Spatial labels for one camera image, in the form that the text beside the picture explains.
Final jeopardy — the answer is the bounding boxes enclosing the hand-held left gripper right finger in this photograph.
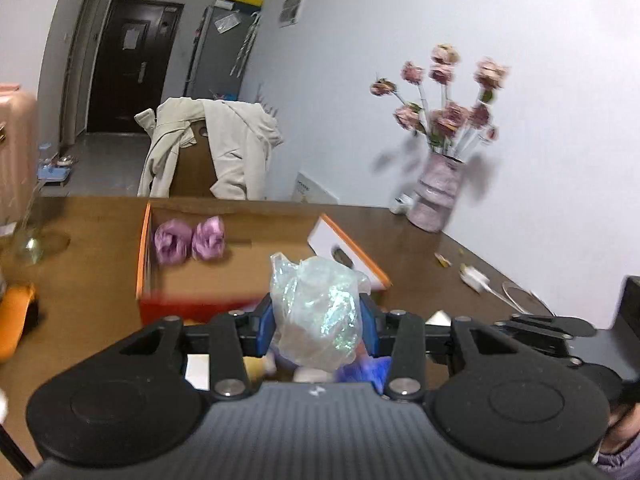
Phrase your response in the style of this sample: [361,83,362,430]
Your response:
[359,292,511,402]

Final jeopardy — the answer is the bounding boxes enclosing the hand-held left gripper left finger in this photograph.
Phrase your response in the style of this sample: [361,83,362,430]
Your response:
[117,292,276,402]

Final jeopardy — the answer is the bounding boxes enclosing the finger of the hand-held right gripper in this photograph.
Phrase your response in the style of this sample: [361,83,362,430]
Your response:
[495,313,597,357]

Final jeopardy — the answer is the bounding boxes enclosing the iridescent clear plastic bag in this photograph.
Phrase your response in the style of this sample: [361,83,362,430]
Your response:
[270,253,372,372]

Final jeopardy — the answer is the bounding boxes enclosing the orange-edged cardboard box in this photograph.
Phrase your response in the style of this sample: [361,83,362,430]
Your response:
[136,201,393,328]

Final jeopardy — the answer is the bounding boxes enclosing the person's right forearm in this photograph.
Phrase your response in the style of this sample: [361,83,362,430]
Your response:
[594,435,640,476]

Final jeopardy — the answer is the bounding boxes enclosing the blue soft packet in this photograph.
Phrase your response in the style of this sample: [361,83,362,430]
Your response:
[335,356,392,394]

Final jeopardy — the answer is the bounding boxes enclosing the white soft item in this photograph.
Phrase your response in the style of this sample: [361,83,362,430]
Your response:
[292,366,335,384]

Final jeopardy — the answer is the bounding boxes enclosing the person's right hand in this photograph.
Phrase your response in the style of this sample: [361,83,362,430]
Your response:
[602,400,640,455]

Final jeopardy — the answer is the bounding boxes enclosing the white charger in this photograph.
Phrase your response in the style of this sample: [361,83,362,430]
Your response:
[460,265,492,294]

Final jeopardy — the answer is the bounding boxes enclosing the purple fabric rose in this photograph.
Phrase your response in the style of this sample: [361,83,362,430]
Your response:
[191,216,226,262]

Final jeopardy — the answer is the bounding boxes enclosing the pink flower pouches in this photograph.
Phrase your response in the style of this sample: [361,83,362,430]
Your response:
[154,220,194,264]

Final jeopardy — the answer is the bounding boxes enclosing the white flat box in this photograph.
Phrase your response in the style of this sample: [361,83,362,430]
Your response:
[292,172,339,205]

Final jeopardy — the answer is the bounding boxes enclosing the pink textured vase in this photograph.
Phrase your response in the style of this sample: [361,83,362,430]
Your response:
[406,151,463,233]

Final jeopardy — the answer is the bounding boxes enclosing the brown cardboard carton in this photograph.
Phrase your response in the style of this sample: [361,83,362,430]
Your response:
[170,117,221,198]

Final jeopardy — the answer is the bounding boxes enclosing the beige jacket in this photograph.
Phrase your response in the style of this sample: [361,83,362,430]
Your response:
[135,97,284,201]

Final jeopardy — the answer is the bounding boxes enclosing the bunch of pink artificial flowers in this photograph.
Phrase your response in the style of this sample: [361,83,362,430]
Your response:
[370,43,510,157]

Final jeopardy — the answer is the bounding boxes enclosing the clear glass vase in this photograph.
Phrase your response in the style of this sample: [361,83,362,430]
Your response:
[12,142,53,265]

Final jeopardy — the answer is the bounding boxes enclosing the orange object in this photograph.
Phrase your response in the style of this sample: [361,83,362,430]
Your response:
[0,282,39,362]

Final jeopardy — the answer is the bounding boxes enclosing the small blue tray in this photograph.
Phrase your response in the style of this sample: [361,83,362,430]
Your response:
[37,157,72,184]

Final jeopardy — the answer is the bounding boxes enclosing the grey refrigerator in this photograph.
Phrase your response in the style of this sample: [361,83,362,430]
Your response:
[185,5,263,103]

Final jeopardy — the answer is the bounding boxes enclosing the black rod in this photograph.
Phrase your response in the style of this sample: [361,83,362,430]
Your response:
[0,425,37,479]

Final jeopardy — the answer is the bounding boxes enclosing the dark brown door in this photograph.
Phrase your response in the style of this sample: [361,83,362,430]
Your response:
[86,0,185,135]

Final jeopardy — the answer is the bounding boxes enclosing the pink suitcase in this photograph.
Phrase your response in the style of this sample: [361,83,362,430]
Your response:
[0,84,39,226]

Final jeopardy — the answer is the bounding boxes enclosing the white cable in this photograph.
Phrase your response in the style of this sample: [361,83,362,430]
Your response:
[487,281,553,317]

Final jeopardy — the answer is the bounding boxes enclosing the white wall panel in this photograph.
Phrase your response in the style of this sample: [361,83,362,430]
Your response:
[276,0,307,28]

